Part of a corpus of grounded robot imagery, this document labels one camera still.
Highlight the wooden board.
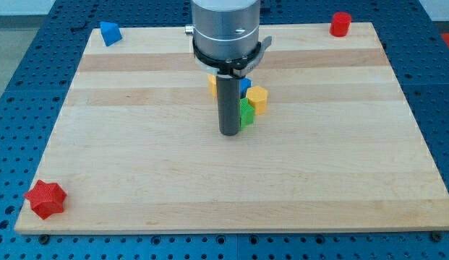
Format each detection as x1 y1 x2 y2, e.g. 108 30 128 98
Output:
15 22 449 235

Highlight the black clamp ring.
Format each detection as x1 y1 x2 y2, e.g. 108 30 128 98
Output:
192 35 273 79

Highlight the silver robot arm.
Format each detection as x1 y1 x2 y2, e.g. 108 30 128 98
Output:
191 0 261 61

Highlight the green star block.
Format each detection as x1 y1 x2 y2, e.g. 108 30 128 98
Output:
240 98 255 130

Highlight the red cylinder block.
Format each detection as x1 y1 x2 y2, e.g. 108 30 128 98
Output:
329 12 352 37

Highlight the yellow block behind rod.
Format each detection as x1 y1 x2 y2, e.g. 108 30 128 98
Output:
208 74 217 98

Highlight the red star block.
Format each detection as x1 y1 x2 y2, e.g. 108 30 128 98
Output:
24 180 67 220

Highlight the dark grey pointer rod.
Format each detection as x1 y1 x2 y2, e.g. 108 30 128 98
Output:
216 76 240 136

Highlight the yellow hexagon block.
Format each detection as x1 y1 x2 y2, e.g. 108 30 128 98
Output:
246 85 268 115

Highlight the blue cube block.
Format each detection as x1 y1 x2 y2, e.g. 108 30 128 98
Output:
239 78 252 98

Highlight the blue triangle block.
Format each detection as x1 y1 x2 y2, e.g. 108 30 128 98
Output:
100 21 122 46

